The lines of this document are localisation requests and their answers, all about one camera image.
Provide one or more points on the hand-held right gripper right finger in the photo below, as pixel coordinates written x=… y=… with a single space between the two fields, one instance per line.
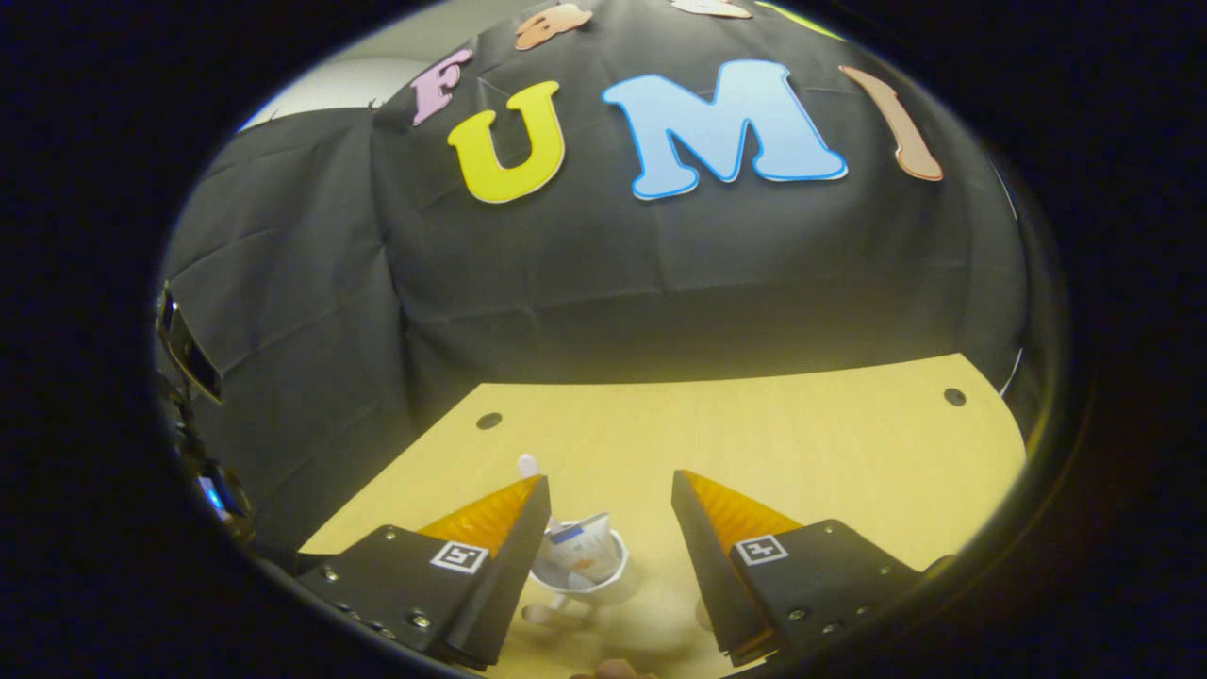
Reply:
x=707 y=575

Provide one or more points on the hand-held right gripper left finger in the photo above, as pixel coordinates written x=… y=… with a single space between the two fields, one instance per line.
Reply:
x=514 y=585

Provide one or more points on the white toothpaste tube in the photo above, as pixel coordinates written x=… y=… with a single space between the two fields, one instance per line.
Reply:
x=583 y=552

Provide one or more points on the pale pink toothbrush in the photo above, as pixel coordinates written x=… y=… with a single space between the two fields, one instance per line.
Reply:
x=530 y=467

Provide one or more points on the wooden desktop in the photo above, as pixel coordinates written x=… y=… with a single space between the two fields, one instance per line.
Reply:
x=754 y=424

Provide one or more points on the black backdrop cloth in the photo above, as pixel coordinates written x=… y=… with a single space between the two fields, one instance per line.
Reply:
x=660 y=283

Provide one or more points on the dark device with blue light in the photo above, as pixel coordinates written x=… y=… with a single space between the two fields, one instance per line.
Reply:
x=219 y=492

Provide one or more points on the flat black device on stand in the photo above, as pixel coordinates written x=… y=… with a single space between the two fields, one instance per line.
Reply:
x=191 y=349

